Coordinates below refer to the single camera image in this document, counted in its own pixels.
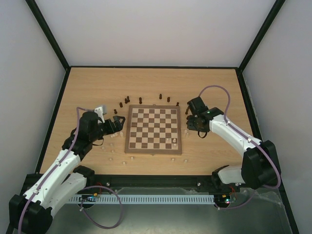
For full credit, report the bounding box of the black aluminium frame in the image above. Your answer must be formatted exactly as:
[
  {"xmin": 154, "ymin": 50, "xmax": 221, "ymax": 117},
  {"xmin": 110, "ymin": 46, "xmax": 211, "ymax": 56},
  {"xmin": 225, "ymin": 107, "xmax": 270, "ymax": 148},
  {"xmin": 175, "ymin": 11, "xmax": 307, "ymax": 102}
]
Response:
[{"xmin": 24, "ymin": 0, "xmax": 299, "ymax": 234}]

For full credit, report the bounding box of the wooden chess board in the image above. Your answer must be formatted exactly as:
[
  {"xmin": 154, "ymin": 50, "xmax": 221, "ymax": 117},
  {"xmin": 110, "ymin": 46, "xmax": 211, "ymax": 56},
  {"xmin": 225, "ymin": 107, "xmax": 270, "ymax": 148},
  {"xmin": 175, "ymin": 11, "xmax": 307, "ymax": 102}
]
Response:
[{"xmin": 124, "ymin": 105, "xmax": 182, "ymax": 155}]

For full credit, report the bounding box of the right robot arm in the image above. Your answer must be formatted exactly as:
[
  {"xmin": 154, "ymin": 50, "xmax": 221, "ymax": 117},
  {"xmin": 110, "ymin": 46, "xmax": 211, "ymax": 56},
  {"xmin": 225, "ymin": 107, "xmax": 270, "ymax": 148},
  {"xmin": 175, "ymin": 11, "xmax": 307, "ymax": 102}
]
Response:
[{"xmin": 187, "ymin": 97, "xmax": 281, "ymax": 191}]

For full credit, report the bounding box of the light blue cable duct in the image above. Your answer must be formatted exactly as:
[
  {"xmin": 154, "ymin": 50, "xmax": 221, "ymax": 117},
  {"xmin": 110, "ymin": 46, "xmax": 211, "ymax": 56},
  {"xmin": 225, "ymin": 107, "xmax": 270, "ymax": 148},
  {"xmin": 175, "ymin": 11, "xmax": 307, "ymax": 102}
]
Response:
[{"xmin": 67, "ymin": 195, "xmax": 215, "ymax": 205}]

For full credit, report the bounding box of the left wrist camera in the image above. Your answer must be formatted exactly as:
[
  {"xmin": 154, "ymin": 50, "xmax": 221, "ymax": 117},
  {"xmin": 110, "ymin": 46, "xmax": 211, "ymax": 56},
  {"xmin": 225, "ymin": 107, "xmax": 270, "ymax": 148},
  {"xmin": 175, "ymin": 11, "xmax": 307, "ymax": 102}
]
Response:
[{"xmin": 94, "ymin": 105, "xmax": 107, "ymax": 123}]

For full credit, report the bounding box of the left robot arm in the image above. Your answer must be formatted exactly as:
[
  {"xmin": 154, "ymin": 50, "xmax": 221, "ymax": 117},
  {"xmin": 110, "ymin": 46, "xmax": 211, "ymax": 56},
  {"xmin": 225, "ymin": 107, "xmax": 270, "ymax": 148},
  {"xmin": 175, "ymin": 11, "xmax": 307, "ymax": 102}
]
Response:
[{"xmin": 9, "ymin": 106, "xmax": 125, "ymax": 234}]

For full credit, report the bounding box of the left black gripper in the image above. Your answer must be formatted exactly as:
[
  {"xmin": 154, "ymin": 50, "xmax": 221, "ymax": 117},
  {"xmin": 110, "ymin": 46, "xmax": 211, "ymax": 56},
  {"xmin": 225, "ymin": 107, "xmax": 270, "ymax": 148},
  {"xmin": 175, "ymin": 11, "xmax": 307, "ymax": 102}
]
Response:
[{"xmin": 91, "ymin": 116, "xmax": 126, "ymax": 142}]

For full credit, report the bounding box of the purple cable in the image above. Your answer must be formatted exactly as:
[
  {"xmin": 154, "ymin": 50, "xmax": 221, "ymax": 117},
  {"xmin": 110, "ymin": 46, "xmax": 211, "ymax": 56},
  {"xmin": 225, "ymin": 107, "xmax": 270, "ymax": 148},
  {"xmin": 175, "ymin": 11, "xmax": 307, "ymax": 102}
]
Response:
[
  {"xmin": 18, "ymin": 106, "xmax": 124, "ymax": 232},
  {"xmin": 199, "ymin": 85, "xmax": 281, "ymax": 211}
]

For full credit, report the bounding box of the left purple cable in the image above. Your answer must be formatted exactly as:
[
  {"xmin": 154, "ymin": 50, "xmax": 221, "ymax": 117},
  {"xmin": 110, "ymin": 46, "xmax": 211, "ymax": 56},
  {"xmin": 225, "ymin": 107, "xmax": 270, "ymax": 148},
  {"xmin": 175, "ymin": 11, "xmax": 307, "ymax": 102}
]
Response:
[{"xmin": 18, "ymin": 106, "xmax": 124, "ymax": 232}]

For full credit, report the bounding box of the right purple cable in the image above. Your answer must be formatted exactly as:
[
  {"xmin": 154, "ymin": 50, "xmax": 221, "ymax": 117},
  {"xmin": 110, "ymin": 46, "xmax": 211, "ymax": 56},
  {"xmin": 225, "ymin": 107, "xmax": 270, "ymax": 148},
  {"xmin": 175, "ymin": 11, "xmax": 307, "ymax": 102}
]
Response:
[{"xmin": 199, "ymin": 85, "xmax": 281, "ymax": 211}]

